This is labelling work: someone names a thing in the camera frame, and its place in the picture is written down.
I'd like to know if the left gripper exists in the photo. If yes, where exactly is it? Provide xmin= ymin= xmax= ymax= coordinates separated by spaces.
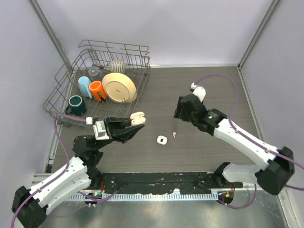
xmin=94 ymin=116 xmax=143 ymax=151

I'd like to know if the pink earbud case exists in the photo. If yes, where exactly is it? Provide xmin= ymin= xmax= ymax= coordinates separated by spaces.
xmin=130 ymin=112 xmax=146 ymax=126

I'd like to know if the white earbud charging case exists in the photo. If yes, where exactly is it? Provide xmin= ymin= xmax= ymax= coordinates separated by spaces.
xmin=156 ymin=135 xmax=168 ymax=145

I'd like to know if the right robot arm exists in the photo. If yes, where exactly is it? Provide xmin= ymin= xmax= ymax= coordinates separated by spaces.
xmin=174 ymin=94 xmax=295 ymax=195

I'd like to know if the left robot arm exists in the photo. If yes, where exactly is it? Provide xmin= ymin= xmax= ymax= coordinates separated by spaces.
xmin=10 ymin=112 xmax=146 ymax=228

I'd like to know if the beige plate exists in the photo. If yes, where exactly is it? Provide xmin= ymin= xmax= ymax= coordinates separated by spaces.
xmin=102 ymin=73 xmax=137 ymax=103

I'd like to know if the orange mug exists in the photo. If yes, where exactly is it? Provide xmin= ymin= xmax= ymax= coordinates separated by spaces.
xmin=89 ymin=81 xmax=107 ymax=101

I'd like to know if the dark green mug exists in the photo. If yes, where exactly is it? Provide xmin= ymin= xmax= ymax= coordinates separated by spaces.
xmin=68 ymin=95 xmax=87 ymax=116

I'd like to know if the light blue mug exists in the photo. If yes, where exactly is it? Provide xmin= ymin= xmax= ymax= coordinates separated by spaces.
xmin=78 ymin=76 xmax=93 ymax=99

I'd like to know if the striped ceramic cup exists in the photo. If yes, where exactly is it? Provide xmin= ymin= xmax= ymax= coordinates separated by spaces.
xmin=105 ymin=60 xmax=126 ymax=74

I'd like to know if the clear glass cup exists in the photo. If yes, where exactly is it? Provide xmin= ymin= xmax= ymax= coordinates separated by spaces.
xmin=88 ymin=66 xmax=100 ymax=76

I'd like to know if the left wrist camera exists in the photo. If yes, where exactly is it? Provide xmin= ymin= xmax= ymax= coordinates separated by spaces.
xmin=85 ymin=117 xmax=110 ymax=140

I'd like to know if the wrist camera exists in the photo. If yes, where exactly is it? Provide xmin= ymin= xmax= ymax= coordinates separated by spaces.
xmin=85 ymin=117 xmax=110 ymax=140
xmin=190 ymin=83 xmax=206 ymax=103

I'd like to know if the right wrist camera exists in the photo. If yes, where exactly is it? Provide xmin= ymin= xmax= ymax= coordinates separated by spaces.
xmin=190 ymin=83 xmax=206 ymax=103

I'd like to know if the grey wire dish rack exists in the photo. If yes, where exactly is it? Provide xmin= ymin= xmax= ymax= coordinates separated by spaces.
xmin=43 ymin=39 xmax=151 ymax=120

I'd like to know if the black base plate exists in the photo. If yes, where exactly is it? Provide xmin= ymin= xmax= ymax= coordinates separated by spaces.
xmin=85 ymin=172 xmax=243 ymax=195

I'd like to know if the slotted cable duct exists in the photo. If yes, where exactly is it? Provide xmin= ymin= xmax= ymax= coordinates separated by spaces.
xmin=66 ymin=190 xmax=219 ymax=202

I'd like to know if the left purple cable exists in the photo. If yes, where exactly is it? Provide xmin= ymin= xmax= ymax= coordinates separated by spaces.
xmin=10 ymin=113 xmax=119 ymax=228

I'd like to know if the purple cable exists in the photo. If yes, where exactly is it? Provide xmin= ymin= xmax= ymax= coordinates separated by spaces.
xmin=194 ymin=74 xmax=304 ymax=190
xmin=10 ymin=113 xmax=119 ymax=228

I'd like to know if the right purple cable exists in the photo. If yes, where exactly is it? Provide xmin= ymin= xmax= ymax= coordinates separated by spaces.
xmin=194 ymin=74 xmax=304 ymax=190

